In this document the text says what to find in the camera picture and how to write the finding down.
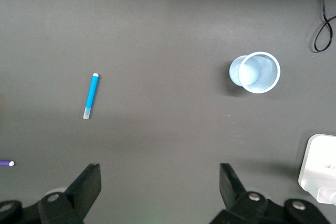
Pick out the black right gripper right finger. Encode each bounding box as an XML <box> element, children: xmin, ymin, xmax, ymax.
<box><xmin>209</xmin><ymin>163</ymin><xmax>332</xmax><ymax>224</ymax></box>

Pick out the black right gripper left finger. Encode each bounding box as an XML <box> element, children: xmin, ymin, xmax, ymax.
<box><xmin>0</xmin><ymin>163</ymin><xmax>102</xmax><ymax>224</ymax></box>

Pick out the blue marker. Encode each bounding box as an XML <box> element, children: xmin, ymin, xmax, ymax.
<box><xmin>82</xmin><ymin>72</ymin><xmax>100</xmax><ymax>120</ymax></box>

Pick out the white stand with base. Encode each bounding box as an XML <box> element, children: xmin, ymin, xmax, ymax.
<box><xmin>297</xmin><ymin>133</ymin><xmax>336</xmax><ymax>206</ymax></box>

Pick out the light blue plastic cup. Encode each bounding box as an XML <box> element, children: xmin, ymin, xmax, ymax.
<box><xmin>228</xmin><ymin>51</ymin><xmax>281</xmax><ymax>94</ymax></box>

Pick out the thin black cable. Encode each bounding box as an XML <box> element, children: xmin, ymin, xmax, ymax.
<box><xmin>294</xmin><ymin>0</ymin><xmax>336</xmax><ymax>54</ymax></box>

